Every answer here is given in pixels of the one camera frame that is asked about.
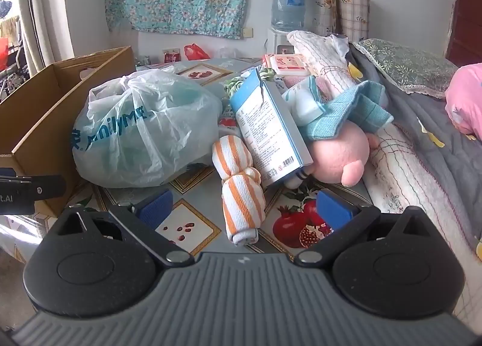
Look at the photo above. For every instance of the red plastic bag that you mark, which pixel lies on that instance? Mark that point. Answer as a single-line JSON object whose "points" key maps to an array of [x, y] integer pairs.
{"points": [[195, 52]]}

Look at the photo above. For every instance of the white printed plastic bag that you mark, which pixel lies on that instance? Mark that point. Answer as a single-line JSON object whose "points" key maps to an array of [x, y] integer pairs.
{"points": [[143, 131]]}

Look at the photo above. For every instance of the pink floral pillow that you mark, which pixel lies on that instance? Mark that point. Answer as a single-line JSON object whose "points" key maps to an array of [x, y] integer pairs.
{"points": [[467, 101]]}

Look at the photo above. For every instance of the green floral pillow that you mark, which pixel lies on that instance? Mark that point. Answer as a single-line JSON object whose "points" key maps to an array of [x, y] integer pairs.
{"points": [[406, 63]]}

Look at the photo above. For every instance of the pomegranate print tablecloth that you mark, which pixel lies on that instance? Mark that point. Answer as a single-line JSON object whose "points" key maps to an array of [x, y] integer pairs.
{"points": [[188, 225]]}

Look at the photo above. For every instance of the white curtain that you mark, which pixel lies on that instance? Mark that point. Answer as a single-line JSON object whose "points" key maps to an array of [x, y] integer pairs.
{"points": [[45, 3]]}

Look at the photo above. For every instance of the green white crumpled cloth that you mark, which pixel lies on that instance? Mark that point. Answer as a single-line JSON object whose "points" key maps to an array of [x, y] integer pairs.
{"points": [[231, 86]]}

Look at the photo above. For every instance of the floral rolled cloth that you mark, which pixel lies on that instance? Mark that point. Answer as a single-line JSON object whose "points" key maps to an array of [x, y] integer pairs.
{"points": [[324, 7]]}

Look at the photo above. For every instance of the beige wall socket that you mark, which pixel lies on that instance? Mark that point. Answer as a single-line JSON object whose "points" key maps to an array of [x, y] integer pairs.
{"points": [[247, 32]]}

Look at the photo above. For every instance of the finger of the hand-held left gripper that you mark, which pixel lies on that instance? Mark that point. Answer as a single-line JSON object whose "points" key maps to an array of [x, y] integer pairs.
{"points": [[39, 189]]}

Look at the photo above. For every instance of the red plastic container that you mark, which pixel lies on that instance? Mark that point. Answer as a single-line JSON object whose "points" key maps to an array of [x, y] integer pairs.
{"points": [[3, 54]]}

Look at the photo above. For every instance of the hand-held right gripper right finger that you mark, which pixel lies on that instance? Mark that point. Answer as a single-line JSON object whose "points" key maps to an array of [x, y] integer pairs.
{"points": [[334, 206]]}

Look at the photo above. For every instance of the checkered rolled cloth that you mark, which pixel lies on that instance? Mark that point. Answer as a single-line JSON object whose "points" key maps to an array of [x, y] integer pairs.
{"points": [[354, 14]]}

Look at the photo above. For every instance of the brown wooden door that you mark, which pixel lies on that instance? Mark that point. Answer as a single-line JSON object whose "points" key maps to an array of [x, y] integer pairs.
{"points": [[465, 25]]}

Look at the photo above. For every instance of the blue white soft packet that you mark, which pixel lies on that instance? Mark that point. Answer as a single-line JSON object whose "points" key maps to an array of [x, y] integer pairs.
{"points": [[263, 131]]}

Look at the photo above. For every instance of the white stitched quilt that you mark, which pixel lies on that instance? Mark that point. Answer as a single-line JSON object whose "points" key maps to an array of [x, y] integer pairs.
{"points": [[399, 165]]}

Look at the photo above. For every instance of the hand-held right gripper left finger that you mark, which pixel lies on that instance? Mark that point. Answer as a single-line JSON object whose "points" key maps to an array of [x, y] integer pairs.
{"points": [[154, 206]]}

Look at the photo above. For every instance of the grey quilt yellow patches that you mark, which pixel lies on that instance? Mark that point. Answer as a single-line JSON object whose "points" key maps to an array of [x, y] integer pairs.
{"points": [[414, 105]]}

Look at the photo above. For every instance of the brown cardboard box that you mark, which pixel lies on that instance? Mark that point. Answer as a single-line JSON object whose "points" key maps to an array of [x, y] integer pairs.
{"points": [[37, 120]]}

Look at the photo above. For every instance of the peach wet wipes pack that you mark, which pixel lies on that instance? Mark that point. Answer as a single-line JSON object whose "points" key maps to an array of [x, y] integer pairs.
{"points": [[290, 64]]}

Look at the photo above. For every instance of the pink plush doll teal skirt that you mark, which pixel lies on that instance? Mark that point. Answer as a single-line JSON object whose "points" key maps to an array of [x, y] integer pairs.
{"points": [[339, 150]]}

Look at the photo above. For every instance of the red white packet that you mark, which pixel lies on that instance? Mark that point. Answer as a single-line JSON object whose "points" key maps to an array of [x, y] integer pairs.
{"points": [[172, 56]]}

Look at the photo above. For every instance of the orange striped towel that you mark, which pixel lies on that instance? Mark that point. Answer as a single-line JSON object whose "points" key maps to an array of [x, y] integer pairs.
{"points": [[241, 199]]}

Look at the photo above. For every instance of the clear plastic bag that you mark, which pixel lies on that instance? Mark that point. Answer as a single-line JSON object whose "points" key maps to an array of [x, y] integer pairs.
{"points": [[226, 53]]}

